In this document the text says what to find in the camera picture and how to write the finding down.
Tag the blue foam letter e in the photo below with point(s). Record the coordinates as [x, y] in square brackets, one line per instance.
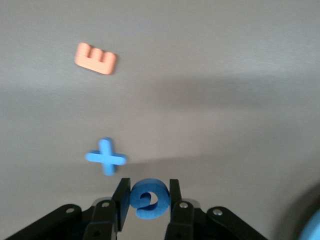
[161, 197]

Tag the blue foam letter x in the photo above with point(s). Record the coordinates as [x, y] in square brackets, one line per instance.
[107, 158]

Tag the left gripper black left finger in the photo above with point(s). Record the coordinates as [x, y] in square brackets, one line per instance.
[105, 220]

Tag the orange foam letter E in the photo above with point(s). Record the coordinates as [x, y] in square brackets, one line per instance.
[85, 60]

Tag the blue plate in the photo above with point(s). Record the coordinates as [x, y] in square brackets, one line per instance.
[312, 230]

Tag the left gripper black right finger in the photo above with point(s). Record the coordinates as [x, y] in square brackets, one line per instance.
[181, 220]

